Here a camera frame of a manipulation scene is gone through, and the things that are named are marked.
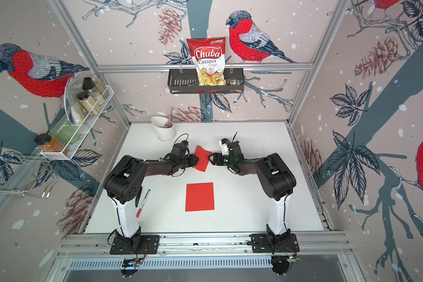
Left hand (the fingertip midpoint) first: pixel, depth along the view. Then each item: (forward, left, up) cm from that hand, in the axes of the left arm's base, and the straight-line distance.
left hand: (200, 156), depth 100 cm
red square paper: (-22, -1, -3) cm, 23 cm away
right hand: (-1, -6, +2) cm, 7 cm away
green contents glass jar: (-7, +55, +31) cm, 63 cm away
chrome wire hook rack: (-30, +51, +25) cm, 64 cm away
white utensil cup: (+18, +24, +3) cm, 30 cm away
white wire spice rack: (-17, +47, +34) cm, 60 cm away
